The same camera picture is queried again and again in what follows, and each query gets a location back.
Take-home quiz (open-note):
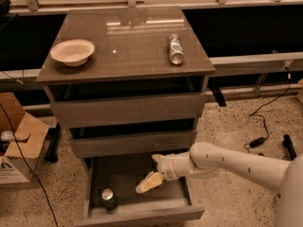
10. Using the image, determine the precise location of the grey drawer cabinet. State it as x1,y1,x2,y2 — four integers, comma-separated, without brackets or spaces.
35,6,216,227

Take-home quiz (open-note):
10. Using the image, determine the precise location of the black power adapter with cable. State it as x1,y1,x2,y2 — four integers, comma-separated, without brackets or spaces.
243,69,292,152

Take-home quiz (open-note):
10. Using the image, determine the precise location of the white paper bowl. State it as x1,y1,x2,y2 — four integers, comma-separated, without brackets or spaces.
50,39,95,67

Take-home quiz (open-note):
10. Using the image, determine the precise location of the cardboard box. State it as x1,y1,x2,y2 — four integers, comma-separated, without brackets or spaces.
0,93,48,184

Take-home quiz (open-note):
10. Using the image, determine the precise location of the green soda can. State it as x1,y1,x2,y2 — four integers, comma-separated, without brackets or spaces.
101,188,116,210

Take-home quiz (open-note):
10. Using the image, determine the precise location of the silver can lying down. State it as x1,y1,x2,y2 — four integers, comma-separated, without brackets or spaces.
167,34,184,65

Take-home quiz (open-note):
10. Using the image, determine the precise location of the grey open bottom drawer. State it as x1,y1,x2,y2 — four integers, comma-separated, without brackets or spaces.
75,152,204,227

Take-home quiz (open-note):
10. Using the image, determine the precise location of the black stand leg left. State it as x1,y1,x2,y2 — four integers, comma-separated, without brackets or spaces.
45,123,61,163

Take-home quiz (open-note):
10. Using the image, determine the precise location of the black cable on left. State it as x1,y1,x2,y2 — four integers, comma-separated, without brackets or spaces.
0,103,59,227

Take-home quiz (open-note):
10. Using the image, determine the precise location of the grey top drawer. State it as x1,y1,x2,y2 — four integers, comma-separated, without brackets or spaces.
50,94,205,129

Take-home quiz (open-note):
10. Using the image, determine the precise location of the grey middle drawer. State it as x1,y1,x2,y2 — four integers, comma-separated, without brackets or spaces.
70,130,197,158

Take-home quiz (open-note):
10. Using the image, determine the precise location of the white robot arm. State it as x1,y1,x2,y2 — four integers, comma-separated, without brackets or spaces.
135,142,303,227

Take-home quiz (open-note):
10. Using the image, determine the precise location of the metal railing frame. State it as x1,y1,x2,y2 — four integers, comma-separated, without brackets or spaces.
0,0,303,108

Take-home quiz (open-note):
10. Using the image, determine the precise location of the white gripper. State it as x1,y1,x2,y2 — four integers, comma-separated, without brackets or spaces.
135,152,194,194

